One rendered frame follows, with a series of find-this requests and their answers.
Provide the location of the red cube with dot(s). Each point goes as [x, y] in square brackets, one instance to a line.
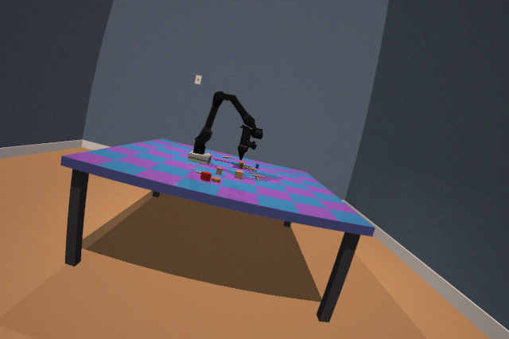
[206, 176]

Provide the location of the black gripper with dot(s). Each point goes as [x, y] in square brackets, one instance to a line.
[242, 148]

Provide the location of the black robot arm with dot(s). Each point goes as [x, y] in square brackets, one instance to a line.
[205, 134]

